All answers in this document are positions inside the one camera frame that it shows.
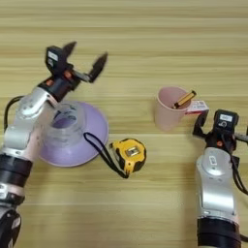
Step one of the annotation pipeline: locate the small red white box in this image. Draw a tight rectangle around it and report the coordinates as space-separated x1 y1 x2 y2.
186 100 209 114

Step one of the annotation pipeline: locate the purple plate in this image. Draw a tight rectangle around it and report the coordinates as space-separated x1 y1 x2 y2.
38 101 109 168

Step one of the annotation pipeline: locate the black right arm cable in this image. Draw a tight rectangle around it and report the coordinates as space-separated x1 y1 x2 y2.
222 134 248 243

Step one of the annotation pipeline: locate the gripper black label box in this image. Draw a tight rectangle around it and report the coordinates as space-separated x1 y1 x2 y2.
45 46 70 78
212 108 240 132

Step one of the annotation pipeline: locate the pink cup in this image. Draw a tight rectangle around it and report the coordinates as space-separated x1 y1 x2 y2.
154 85 192 132

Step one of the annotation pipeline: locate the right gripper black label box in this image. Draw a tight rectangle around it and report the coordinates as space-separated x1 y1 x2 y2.
212 108 240 132

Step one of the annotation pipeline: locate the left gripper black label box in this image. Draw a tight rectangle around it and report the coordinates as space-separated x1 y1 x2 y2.
45 46 70 78

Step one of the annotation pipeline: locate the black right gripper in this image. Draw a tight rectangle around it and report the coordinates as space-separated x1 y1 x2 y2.
192 110 248 151

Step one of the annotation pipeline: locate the yellow tape measure with strap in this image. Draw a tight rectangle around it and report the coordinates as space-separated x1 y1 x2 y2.
82 132 147 179

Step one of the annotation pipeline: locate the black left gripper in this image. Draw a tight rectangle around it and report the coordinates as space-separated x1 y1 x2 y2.
38 41 109 103

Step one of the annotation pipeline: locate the clear tape roll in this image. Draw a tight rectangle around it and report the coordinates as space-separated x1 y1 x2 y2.
43 101 87 149

